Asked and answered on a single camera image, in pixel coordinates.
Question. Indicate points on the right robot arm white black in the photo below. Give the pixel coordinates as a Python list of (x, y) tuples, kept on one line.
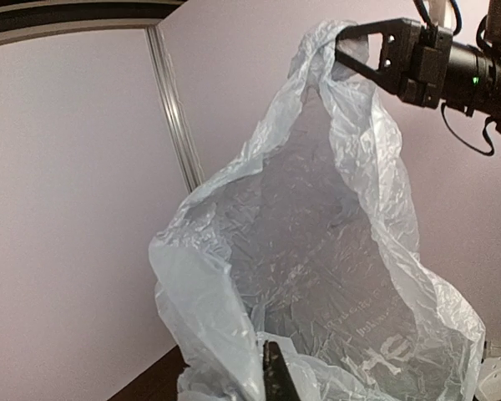
[(473, 77)]

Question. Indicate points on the aluminium corner post right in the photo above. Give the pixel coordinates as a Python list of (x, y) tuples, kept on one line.
[(174, 112)]

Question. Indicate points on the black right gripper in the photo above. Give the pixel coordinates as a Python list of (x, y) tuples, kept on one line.
[(413, 59)]

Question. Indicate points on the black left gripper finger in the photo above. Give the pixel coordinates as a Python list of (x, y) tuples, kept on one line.
[(278, 383)]

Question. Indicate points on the translucent blue trash bag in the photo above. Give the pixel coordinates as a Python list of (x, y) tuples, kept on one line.
[(309, 239)]

